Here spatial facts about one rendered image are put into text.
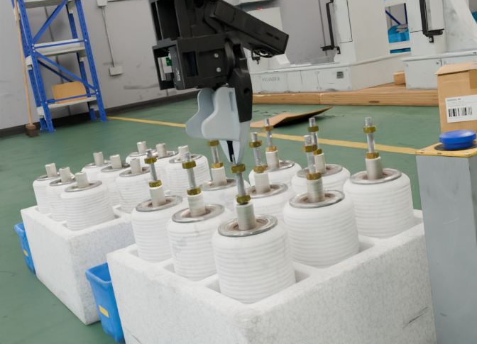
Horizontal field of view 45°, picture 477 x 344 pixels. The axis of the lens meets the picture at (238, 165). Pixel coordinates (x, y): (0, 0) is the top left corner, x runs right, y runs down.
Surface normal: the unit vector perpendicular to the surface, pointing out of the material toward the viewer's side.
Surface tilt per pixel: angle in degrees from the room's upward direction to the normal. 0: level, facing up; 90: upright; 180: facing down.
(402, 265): 90
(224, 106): 91
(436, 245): 90
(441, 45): 90
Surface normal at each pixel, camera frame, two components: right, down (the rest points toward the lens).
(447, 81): -0.43, 0.25
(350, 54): -0.88, 0.23
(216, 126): 0.51, 0.09
